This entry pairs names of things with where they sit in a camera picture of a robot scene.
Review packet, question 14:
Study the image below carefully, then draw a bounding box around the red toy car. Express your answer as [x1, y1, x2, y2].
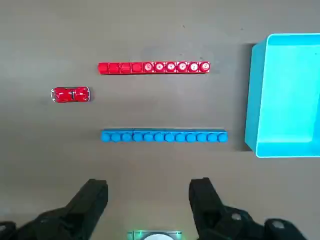
[50, 86, 91, 103]

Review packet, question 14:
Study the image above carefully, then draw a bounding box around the red building block row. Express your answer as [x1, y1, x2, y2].
[97, 61, 211, 75]

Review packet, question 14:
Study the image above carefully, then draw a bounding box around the blue building block row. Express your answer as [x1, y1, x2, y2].
[100, 128, 229, 144]

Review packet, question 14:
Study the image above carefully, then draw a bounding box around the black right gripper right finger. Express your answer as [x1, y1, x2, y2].
[188, 177, 309, 240]

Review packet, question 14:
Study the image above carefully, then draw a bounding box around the teal plastic bin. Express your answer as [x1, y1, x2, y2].
[244, 33, 320, 158]

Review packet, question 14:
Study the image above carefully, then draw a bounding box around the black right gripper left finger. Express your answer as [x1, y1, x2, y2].
[0, 178, 109, 240]

